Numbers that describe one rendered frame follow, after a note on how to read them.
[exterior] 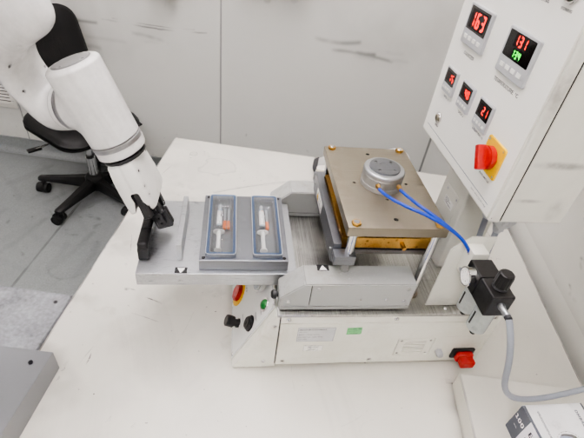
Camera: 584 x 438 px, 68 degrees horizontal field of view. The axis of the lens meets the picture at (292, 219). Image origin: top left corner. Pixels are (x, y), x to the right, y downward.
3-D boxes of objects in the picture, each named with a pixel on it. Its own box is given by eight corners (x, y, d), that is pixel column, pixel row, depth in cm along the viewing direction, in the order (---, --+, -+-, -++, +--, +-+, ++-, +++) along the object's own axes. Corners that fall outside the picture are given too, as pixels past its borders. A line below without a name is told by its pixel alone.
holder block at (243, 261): (280, 206, 97) (281, 196, 95) (287, 270, 82) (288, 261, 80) (205, 203, 95) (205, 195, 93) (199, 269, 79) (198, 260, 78)
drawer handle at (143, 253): (161, 209, 92) (159, 195, 89) (149, 260, 80) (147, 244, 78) (150, 209, 91) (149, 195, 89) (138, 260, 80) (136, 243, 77)
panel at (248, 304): (233, 258, 113) (268, 208, 103) (232, 359, 90) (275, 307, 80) (226, 255, 112) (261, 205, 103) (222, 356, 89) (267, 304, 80)
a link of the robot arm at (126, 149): (98, 129, 76) (107, 143, 78) (84, 155, 69) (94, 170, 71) (142, 116, 75) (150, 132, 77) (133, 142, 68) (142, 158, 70)
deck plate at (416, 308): (444, 208, 112) (445, 204, 111) (507, 315, 85) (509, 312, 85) (268, 202, 105) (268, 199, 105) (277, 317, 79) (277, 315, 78)
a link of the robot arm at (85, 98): (76, 151, 71) (119, 149, 67) (25, 76, 62) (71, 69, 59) (106, 124, 76) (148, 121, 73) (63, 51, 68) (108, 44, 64)
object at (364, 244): (395, 191, 98) (407, 155, 92) (428, 260, 81) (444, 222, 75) (321, 189, 95) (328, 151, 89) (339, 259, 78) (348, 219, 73)
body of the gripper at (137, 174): (107, 137, 77) (136, 186, 84) (92, 169, 69) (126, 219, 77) (146, 127, 77) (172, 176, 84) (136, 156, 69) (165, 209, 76)
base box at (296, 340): (423, 255, 122) (443, 209, 111) (480, 377, 94) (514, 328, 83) (234, 254, 115) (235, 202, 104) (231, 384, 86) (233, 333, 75)
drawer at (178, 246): (285, 216, 100) (288, 189, 96) (295, 288, 84) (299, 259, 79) (155, 213, 96) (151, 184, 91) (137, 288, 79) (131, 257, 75)
